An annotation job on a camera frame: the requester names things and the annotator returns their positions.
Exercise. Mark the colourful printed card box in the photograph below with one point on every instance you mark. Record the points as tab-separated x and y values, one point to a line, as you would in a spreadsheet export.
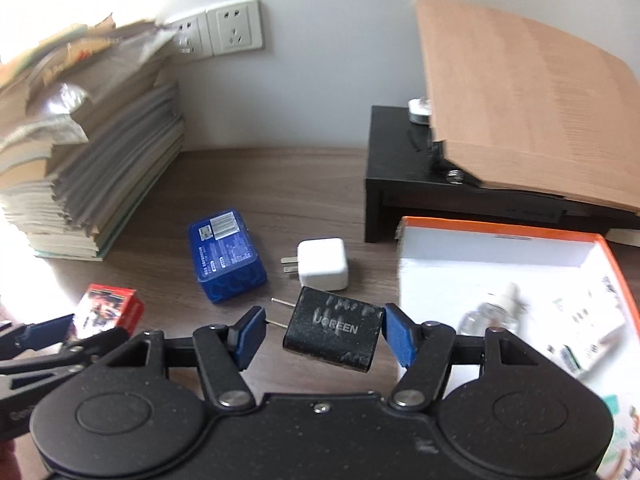
107	307

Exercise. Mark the white wall socket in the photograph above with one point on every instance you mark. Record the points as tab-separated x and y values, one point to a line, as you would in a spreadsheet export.
234	26
187	37

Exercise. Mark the clear liquid bottle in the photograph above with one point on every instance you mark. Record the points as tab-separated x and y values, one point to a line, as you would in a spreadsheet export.
492	312

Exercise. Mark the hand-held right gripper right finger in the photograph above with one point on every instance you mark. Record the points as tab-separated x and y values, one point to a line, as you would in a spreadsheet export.
400	340

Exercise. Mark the small silver round tin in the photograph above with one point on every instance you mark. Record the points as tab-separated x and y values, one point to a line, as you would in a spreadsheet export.
419	110

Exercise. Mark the white wall charger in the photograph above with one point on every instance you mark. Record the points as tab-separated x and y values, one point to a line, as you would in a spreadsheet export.
322	262

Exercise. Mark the blue plastic box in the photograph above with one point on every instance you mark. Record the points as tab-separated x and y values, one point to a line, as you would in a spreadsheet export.
227	255

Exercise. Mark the clear plastic sleeve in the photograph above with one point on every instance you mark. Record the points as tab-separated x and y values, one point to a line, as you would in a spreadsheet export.
75	95

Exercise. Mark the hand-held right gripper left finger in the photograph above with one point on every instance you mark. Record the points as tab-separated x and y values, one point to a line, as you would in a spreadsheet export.
250	340

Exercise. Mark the black wall charger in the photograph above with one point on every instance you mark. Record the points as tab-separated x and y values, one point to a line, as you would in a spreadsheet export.
335	330

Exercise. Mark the stack of books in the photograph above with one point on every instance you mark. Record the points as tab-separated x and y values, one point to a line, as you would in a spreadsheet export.
90	175

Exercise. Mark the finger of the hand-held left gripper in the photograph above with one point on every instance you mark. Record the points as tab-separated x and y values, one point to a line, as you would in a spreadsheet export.
50	330
100	342

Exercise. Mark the black desk stand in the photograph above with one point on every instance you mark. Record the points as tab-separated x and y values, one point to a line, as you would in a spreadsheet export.
400	185

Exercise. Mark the orange and white box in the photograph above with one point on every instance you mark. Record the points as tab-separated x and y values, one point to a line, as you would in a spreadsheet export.
475	270

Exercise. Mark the brown cardboard sheet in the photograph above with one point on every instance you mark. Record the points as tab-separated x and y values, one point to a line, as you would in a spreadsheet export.
525	100

